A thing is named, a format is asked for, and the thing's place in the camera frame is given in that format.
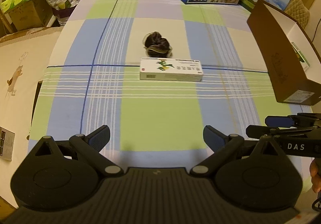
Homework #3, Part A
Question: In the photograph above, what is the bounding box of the checkered bed sheet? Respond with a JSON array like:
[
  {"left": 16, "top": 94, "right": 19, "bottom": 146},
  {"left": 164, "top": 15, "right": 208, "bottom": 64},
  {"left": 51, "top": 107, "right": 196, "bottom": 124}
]
[{"left": 28, "top": 0, "right": 311, "bottom": 168}]

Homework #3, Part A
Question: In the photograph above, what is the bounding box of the right hand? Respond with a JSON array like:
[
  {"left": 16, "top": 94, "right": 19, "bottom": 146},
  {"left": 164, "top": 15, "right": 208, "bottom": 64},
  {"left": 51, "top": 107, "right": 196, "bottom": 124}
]
[{"left": 310, "top": 159, "right": 321, "bottom": 193}]

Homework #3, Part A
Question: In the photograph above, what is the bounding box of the dark velvet scrunchie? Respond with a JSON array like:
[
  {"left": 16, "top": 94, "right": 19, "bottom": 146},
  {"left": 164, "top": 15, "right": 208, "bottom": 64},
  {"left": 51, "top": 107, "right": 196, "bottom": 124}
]
[{"left": 143, "top": 32, "right": 173, "bottom": 58}]

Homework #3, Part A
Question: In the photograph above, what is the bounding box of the green white medicine box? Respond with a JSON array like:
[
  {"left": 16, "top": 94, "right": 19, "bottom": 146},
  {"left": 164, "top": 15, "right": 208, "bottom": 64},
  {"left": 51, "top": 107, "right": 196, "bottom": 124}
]
[{"left": 291, "top": 42, "right": 310, "bottom": 71}]

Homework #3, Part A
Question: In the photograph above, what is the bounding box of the brown cardboard shoe box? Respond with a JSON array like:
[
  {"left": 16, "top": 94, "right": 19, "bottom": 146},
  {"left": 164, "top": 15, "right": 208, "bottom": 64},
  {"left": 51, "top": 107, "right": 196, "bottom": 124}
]
[{"left": 247, "top": 0, "right": 320, "bottom": 106}]

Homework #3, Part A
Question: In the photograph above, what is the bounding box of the beige quilted chair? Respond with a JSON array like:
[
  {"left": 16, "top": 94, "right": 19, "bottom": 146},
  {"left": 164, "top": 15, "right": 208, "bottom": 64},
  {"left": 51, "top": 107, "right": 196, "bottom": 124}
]
[{"left": 284, "top": 0, "right": 310, "bottom": 29}]

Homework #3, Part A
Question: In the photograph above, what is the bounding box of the white ointment box with bird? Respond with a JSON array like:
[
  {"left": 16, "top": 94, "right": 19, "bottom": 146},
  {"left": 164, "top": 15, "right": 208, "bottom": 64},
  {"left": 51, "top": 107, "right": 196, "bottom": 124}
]
[{"left": 139, "top": 58, "right": 203, "bottom": 82}]

